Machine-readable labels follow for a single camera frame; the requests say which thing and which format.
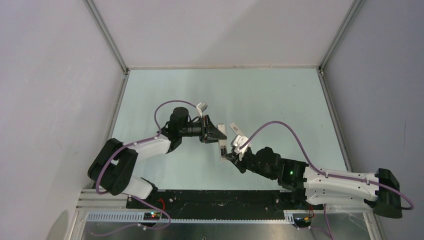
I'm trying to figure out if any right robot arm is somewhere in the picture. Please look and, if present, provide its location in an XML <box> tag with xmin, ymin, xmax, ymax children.
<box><xmin>221</xmin><ymin>147</ymin><xmax>403</xmax><ymax>219</ymax></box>

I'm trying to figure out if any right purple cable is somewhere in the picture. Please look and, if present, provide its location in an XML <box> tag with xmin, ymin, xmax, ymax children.
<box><xmin>240</xmin><ymin>120</ymin><xmax>415</xmax><ymax>212</ymax></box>

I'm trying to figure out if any purple cable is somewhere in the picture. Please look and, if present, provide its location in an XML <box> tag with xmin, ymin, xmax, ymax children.
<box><xmin>95</xmin><ymin>99</ymin><xmax>199</xmax><ymax>196</ymax></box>
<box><xmin>240</xmin><ymin>120</ymin><xmax>415</xmax><ymax>212</ymax></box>

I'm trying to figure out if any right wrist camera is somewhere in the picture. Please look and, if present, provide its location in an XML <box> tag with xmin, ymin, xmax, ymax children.
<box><xmin>230</xmin><ymin>134</ymin><xmax>251</xmax><ymax>161</ymax></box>

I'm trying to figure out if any white battery cover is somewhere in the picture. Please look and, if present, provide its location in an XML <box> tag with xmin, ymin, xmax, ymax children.
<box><xmin>229</xmin><ymin>122</ymin><xmax>246</xmax><ymax>140</ymax></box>

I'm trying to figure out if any white remote control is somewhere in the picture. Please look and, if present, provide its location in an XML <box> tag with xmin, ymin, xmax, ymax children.
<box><xmin>217</xmin><ymin>123</ymin><xmax>228</xmax><ymax>161</ymax></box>

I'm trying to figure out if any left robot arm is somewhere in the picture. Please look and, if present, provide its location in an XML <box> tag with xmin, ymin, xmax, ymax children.
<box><xmin>87</xmin><ymin>107</ymin><xmax>227</xmax><ymax>208</ymax></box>

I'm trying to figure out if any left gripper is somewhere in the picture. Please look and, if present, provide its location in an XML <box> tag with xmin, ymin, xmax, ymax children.
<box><xmin>179</xmin><ymin>115</ymin><xmax>227</xmax><ymax>144</ymax></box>

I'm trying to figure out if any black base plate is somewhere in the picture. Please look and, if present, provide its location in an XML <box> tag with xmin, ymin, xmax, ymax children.
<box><xmin>126</xmin><ymin>189</ymin><xmax>309</xmax><ymax>220</ymax></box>

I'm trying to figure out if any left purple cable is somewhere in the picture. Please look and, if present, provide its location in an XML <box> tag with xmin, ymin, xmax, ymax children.
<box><xmin>95</xmin><ymin>99</ymin><xmax>199</xmax><ymax>196</ymax></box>

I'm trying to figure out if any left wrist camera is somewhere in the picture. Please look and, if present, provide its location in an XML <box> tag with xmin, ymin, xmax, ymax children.
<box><xmin>195</xmin><ymin>102</ymin><xmax>208</xmax><ymax>118</ymax></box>

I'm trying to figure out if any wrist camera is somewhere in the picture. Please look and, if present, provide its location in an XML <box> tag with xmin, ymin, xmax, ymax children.
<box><xmin>195</xmin><ymin>102</ymin><xmax>208</xmax><ymax>118</ymax></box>
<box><xmin>230</xmin><ymin>134</ymin><xmax>251</xmax><ymax>161</ymax></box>

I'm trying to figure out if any white cable duct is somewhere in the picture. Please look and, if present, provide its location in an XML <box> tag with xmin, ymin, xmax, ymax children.
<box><xmin>86</xmin><ymin>211</ymin><xmax>294</xmax><ymax>224</ymax></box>

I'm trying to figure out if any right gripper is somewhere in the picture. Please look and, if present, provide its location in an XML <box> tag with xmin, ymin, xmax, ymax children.
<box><xmin>225</xmin><ymin>148</ymin><xmax>276</xmax><ymax>181</ymax></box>

